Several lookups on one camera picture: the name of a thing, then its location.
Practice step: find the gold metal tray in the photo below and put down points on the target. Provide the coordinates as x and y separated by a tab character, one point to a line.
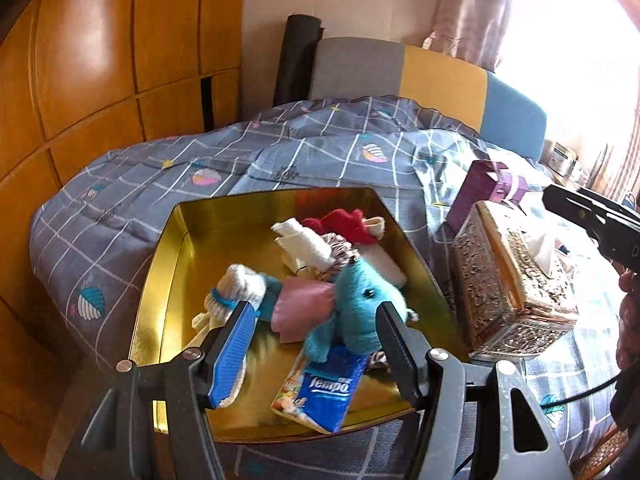
225	225

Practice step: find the ornate metallic tissue box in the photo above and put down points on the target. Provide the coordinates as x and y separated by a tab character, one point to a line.
495	280

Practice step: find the red knit sock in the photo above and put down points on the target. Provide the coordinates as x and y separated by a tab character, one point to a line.
345	222

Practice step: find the purple gift box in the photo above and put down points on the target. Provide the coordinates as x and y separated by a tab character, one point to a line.
472	190

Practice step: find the white tissue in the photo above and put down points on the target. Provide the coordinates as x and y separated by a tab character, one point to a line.
537	245

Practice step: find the knit sock with blue stripe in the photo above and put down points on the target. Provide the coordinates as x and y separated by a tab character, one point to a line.
240	285

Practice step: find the grey checked printed quilt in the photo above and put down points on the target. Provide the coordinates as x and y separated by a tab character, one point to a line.
125	180

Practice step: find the zebra patterned fabric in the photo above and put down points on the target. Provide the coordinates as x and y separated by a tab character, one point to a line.
377	360

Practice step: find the striped fabric scrunchie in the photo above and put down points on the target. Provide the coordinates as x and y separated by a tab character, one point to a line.
342	255

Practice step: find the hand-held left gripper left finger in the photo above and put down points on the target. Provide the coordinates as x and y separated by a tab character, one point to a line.
232	350

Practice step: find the pink patterned curtain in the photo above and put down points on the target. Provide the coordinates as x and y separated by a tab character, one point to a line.
620	170
465	5

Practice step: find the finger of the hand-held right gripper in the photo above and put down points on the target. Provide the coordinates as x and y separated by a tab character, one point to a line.
610	230

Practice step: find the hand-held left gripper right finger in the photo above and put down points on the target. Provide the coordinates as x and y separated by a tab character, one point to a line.
400	355

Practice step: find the person's right hand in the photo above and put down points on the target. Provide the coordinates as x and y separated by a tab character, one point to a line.
631	325

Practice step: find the grey yellow blue headboard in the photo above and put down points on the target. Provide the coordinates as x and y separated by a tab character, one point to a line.
440	80

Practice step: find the black rolled mat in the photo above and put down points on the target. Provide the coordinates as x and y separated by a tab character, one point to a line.
295	60

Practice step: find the cream ribbed sock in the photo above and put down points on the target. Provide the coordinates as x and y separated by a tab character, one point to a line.
310	250

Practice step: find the wooden wardrobe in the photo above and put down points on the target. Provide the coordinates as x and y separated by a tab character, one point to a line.
85	60

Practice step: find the blue tissue pack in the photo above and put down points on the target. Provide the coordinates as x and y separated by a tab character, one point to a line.
325	390

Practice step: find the teal plush elephant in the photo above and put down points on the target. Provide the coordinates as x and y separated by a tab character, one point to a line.
360	300

